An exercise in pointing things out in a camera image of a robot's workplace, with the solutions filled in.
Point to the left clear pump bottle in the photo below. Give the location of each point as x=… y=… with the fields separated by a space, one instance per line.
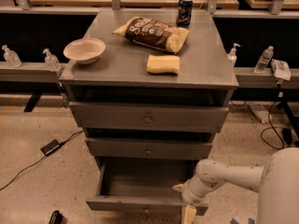
x=11 y=57

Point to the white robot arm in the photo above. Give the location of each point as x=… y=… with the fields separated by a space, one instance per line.
x=277 y=184

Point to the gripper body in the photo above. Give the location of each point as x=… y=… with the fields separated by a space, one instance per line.
x=188 y=192

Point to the grey bottom drawer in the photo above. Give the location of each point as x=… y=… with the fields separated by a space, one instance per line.
x=140 y=185

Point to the yellow sponge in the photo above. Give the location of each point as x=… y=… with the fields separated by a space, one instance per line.
x=163 y=64

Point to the black power adapter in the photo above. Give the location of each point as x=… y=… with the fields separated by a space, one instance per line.
x=50 y=147

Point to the white bowl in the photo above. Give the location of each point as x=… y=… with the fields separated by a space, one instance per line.
x=85 y=50

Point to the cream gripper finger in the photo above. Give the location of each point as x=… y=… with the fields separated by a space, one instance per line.
x=188 y=214

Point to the brown chip bag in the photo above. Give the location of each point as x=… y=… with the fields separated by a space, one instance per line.
x=153 y=34

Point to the blue soda can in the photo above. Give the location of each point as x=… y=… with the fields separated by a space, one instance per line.
x=184 y=12

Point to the right clear pump bottle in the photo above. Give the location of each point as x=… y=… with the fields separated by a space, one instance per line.
x=232 y=54

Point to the clear pump bottle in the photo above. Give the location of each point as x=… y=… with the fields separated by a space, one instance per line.
x=51 y=61
x=11 y=57
x=232 y=54

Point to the grey wooden drawer cabinet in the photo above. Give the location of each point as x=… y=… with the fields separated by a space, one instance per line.
x=205 y=76

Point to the black object on floor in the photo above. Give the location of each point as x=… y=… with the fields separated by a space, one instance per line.
x=56 y=218

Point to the grey top drawer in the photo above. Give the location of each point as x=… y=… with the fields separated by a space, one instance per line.
x=169 y=118

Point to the grey drawer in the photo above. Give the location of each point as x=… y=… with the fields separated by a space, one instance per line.
x=140 y=185
x=169 y=118
x=148 y=149

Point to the grey middle drawer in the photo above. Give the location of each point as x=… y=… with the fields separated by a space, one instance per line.
x=148 y=149

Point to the clear water bottle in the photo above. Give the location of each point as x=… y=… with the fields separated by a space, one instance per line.
x=264 y=60

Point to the crumpled white packet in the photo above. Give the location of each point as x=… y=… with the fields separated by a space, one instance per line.
x=281 y=69

